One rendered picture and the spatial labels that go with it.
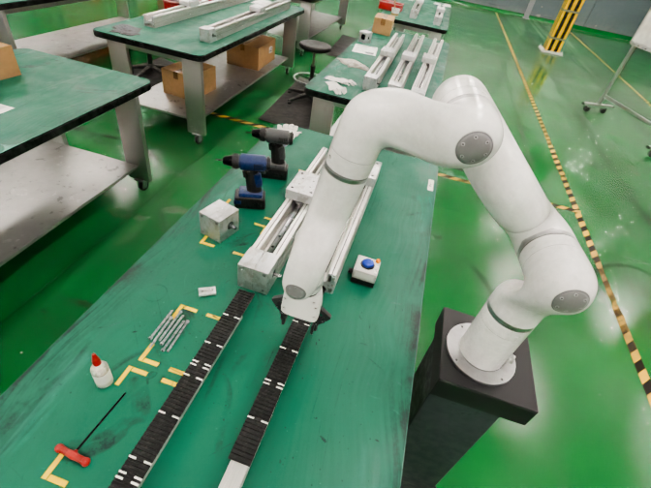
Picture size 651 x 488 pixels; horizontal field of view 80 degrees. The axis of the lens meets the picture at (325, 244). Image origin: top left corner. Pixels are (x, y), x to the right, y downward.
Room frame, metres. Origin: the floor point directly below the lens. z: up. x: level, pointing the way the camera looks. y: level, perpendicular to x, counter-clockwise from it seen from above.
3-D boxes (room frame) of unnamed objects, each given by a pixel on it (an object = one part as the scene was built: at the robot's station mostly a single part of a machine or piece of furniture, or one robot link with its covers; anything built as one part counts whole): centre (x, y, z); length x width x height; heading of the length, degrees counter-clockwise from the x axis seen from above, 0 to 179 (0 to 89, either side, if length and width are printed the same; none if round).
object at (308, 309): (0.68, 0.03, 0.95); 0.10 x 0.07 x 0.11; 81
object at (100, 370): (0.44, 0.46, 0.84); 0.04 x 0.04 x 0.12
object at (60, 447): (0.34, 0.41, 0.79); 0.16 x 0.08 x 0.02; 167
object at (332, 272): (1.27, -0.07, 0.82); 0.80 x 0.10 x 0.09; 171
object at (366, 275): (0.97, -0.14, 0.81); 0.10 x 0.08 x 0.06; 81
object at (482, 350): (0.68, -0.47, 0.95); 0.19 x 0.19 x 0.18
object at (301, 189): (1.30, 0.12, 0.87); 0.16 x 0.11 x 0.07; 171
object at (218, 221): (1.06, 0.37, 0.83); 0.11 x 0.10 x 0.10; 67
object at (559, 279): (0.64, -0.48, 1.16); 0.19 x 0.12 x 0.24; 0
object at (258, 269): (0.86, 0.18, 0.83); 0.12 x 0.09 x 0.10; 81
